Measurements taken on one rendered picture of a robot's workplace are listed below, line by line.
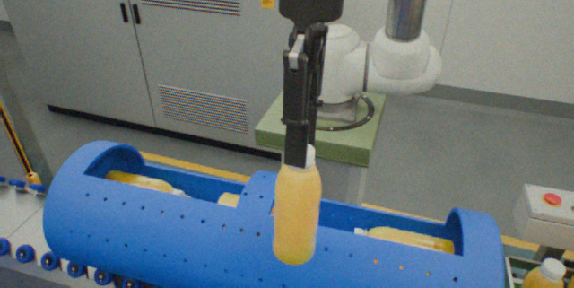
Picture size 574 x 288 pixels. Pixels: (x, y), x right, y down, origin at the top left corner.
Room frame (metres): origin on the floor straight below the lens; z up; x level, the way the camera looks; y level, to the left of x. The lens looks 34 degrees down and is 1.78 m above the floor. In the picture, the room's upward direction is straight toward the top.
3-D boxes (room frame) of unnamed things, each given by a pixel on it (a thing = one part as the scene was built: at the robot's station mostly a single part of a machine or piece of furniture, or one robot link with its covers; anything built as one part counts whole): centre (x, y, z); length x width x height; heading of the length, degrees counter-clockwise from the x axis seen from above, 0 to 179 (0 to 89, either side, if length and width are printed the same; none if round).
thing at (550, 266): (0.52, -0.53, 1.09); 0.04 x 0.04 x 0.02
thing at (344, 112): (1.18, -0.13, 1.09); 0.22 x 0.18 x 0.06; 77
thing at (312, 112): (0.48, -0.03, 1.46); 0.03 x 0.01 x 0.07; 73
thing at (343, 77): (1.18, -0.16, 1.23); 0.18 x 0.16 x 0.22; 79
